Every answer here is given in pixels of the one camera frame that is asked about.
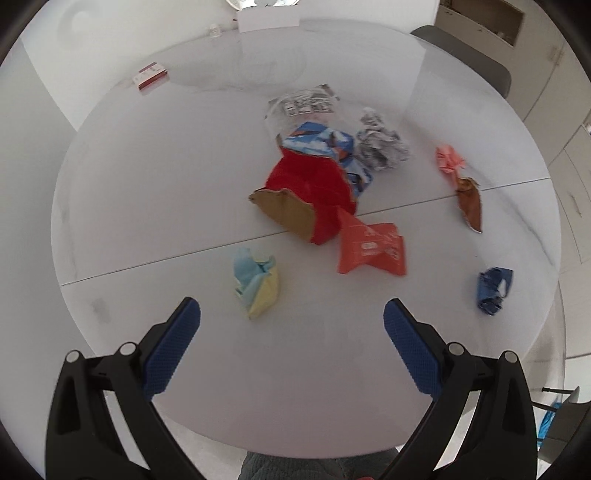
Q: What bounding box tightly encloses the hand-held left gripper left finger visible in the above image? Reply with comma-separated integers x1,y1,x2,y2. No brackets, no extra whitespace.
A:
45,296,218,480

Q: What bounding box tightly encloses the blue cloth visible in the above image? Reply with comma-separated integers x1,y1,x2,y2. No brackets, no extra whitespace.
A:
538,399,561,437

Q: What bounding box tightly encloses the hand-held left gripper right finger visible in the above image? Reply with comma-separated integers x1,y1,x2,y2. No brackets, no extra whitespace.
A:
383,298,539,480

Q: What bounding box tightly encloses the red torn cardboard box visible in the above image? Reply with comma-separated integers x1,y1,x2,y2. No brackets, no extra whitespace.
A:
248,152,358,245

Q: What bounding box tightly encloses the orange-red packet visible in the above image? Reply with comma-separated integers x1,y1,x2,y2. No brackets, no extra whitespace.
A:
337,207,408,277

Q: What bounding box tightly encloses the blue printed snack wrapper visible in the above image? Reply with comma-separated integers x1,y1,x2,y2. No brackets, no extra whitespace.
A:
277,121,372,199

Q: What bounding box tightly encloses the brown wrapper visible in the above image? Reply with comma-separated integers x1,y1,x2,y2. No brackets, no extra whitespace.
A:
455,176,483,233

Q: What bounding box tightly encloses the dark grey chair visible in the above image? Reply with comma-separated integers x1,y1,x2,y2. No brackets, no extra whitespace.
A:
410,24,512,100

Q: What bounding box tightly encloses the green quilted pant leg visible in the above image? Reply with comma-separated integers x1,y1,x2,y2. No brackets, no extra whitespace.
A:
240,450,400,480

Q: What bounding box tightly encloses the white cardboard box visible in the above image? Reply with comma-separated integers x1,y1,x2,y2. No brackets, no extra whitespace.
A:
236,0,301,33

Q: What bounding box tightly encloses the small red white box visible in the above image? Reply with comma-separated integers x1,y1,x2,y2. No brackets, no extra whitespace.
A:
132,62,169,90

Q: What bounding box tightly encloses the pink paper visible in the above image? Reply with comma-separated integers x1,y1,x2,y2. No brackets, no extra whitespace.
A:
435,144,466,176

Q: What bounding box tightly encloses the grey newspaper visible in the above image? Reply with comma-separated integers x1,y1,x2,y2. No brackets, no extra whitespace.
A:
355,107,411,172

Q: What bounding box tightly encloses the light blue yellow paper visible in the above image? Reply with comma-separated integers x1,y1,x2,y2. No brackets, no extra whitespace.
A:
232,247,281,320

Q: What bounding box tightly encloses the clear plastic bag with label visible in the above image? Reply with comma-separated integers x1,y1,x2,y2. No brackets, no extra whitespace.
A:
265,84,342,139

